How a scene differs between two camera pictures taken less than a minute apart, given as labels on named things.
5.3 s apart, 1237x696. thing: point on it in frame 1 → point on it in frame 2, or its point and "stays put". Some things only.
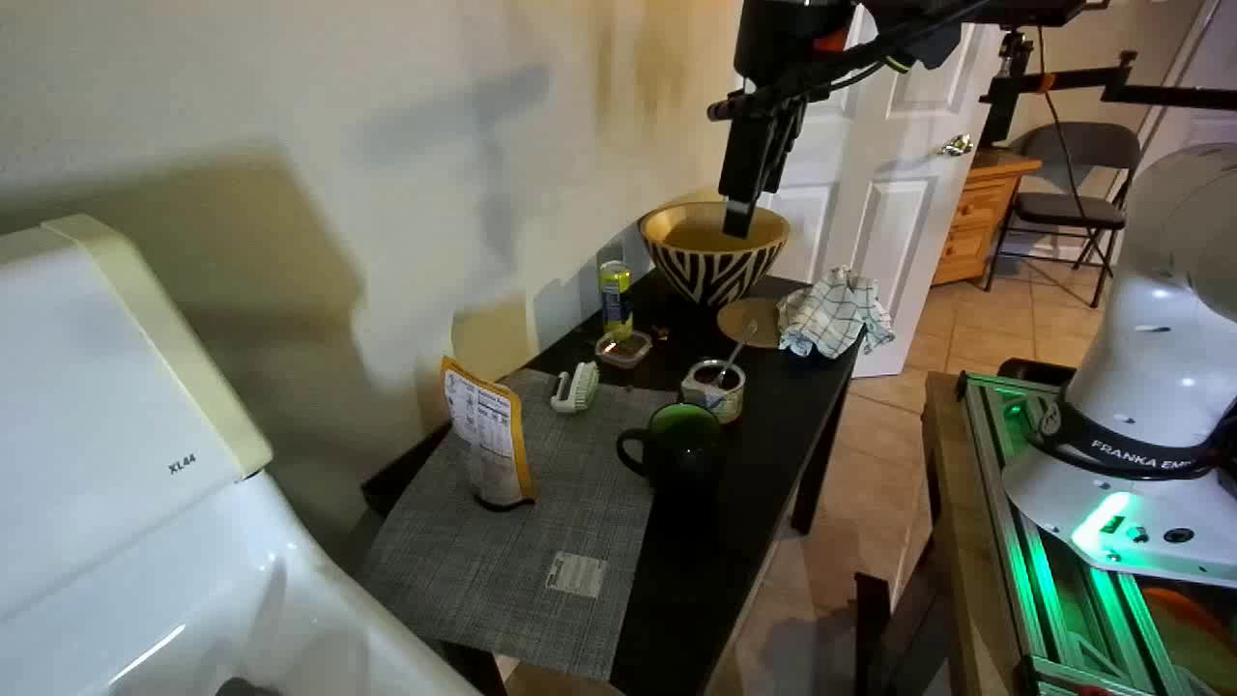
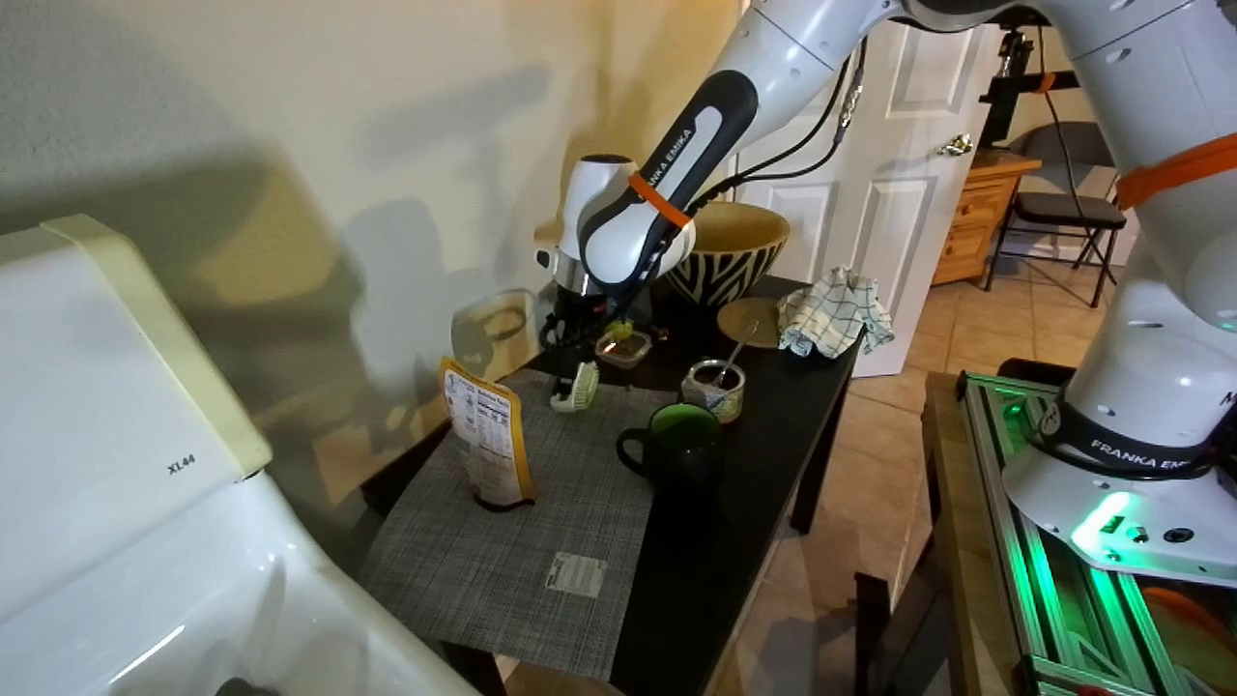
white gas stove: x=140 y=543 stays put
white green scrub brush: x=586 y=385 stays put
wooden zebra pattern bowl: x=703 y=258 stays put
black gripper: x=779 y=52 → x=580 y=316
